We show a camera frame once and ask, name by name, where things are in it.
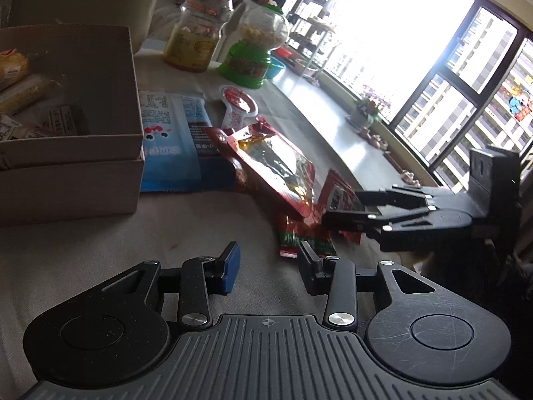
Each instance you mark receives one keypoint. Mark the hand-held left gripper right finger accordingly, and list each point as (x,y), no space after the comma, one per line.
(310,271)

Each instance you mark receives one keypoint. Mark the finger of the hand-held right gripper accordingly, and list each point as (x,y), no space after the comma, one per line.
(354,219)
(387,196)

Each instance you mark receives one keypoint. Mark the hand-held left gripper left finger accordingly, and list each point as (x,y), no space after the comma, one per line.
(231,267)

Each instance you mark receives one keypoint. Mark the small red snack packet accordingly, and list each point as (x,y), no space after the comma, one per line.
(335,198)

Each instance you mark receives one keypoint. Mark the orange-red snack packet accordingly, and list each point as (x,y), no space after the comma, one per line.
(300,237)

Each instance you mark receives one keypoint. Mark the large red clear-window packet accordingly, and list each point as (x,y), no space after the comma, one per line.
(270,162)

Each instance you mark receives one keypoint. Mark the large blue snack packet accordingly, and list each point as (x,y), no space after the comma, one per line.
(179,150)

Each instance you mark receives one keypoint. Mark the pink cardboard box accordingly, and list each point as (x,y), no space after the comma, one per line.
(70,187)

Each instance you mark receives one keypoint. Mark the small white blue packet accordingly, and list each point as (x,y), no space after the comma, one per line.
(62,118)

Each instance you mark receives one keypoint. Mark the green white snack packet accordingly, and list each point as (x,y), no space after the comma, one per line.
(10,127)

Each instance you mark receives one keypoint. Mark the clear egg roll packet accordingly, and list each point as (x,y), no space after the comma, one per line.
(25,91)

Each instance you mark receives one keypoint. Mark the yellow bread packet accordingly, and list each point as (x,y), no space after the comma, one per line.
(12,71)

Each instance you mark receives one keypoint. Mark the small clay ornament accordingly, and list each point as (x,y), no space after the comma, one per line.
(410,177)
(374,139)

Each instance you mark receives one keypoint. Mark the potted flowering plant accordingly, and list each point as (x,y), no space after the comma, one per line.
(366,110)

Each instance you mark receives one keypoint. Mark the colourful window sticker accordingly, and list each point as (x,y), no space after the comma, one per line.
(518,104)

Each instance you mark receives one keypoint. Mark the beige tablecloth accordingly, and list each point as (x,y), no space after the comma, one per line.
(125,250)

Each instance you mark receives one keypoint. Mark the white cup red foil lid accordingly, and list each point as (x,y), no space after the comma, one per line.
(237,104)

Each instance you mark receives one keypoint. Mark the blue basin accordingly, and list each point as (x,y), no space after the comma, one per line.
(275,68)

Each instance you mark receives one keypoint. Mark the red basin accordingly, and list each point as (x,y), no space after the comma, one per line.
(284,53)

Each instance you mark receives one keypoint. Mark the metal shoe rack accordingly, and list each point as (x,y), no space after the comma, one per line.
(308,33)

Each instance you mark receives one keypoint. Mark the green candy dispenser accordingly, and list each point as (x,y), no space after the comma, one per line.
(245,64)

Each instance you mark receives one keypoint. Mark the clear plastic jar red lid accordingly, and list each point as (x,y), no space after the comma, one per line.
(195,37)

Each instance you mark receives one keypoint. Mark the grey oval tub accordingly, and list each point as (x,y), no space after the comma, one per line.
(83,8)

